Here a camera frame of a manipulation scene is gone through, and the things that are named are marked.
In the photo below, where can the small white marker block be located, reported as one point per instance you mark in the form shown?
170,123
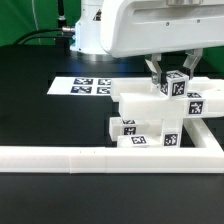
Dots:
119,127

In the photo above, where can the white marker base sheet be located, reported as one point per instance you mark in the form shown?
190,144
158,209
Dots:
80,86

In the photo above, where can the white U-shaped obstacle frame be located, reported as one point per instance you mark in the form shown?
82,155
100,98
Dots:
206,156

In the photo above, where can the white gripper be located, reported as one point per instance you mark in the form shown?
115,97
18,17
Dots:
141,27

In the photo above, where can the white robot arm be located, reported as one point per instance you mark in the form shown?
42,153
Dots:
87,41

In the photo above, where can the white chair back frame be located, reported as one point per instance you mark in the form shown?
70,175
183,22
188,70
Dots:
139,99

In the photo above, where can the white chair seat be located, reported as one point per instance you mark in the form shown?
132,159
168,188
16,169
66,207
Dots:
169,130

